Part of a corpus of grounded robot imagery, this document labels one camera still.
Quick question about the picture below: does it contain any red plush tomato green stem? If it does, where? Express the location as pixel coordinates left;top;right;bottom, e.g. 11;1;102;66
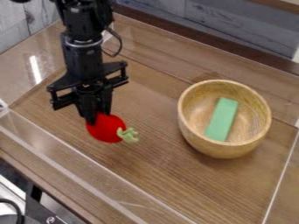
86;113;139;143

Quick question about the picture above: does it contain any clear acrylic front wall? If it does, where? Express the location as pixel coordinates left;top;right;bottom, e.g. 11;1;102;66
0;100;197;224

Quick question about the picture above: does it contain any wooden bowl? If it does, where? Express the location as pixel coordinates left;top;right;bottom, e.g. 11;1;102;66
178;80;273;159

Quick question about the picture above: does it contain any black cable under table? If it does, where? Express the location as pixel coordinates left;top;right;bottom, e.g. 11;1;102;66
0;198;27;224

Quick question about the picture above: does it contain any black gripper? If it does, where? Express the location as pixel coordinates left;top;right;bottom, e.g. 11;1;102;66
47;40;129;125

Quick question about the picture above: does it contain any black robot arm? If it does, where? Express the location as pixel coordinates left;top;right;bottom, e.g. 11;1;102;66
47;0;129;124

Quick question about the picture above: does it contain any green rectangular block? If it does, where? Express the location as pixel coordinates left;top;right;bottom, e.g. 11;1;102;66
205;98;239;142

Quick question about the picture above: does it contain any black table leg frame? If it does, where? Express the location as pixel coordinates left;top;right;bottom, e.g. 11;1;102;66
25;184;67;224

